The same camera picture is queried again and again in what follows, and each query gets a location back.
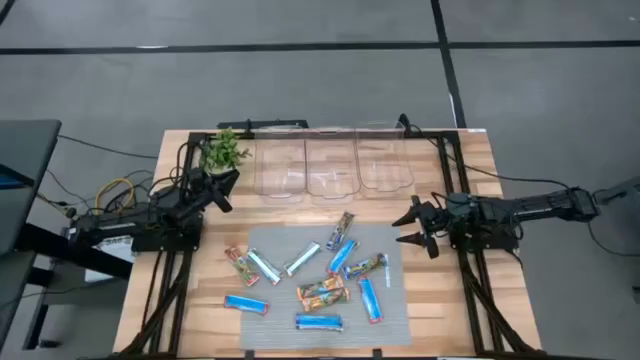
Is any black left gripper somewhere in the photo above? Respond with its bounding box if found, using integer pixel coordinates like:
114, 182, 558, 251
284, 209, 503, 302
188, 167, 241, 214

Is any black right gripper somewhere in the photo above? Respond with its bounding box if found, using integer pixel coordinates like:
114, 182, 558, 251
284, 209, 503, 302
391, 193, 454, 260

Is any red green granola bar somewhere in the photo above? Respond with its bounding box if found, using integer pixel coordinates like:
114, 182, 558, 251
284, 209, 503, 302
224, 245, 261, 288

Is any small green plant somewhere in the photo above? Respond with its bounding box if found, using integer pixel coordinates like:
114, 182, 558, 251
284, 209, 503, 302
198, 127, 253, 175

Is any clear plastic bin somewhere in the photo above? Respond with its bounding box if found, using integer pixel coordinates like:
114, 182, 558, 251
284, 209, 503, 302
252, 124, 308, 205
304, 125, 362, 206
354, 119, 416, 200

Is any white box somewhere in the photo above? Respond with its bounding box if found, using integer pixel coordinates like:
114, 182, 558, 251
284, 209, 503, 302
82, 234, 136, 284

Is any grey woven placemat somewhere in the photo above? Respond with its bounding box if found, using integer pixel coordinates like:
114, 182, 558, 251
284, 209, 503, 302
240, 223, 413, 351

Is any grey desk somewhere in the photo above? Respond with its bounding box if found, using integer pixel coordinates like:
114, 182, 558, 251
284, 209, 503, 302
0, 118, 63, 346

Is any grey stand part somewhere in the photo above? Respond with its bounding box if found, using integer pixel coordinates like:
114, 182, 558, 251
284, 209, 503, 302
593, 174, 640, 206

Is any blue flat object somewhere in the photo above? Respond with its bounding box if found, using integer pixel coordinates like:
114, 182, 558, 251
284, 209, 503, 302
0, 164, 34, 191

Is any black metal table frame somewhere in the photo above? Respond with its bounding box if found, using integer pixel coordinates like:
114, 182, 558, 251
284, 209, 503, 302
117, 130, 544, 359

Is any yellow cable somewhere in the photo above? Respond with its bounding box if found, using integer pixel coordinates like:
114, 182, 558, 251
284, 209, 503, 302
94, 177, 136, 211

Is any black cable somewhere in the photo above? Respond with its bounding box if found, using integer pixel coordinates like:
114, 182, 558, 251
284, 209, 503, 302
397, 113, 574, 191
587, 219, 640, 257
57, 133, 160, 160

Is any black desk leg frame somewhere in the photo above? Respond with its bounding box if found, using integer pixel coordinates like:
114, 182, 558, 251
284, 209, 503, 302
14, 222, 134, 351

